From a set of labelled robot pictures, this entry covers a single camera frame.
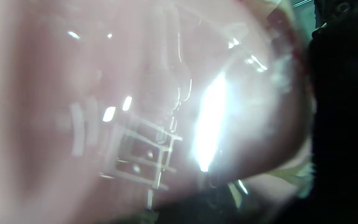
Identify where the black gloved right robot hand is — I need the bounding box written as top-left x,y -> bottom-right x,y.
154,0 -> 358,224

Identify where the clear airtight container white lid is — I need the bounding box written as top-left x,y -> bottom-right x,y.
0,0 -> 316,224

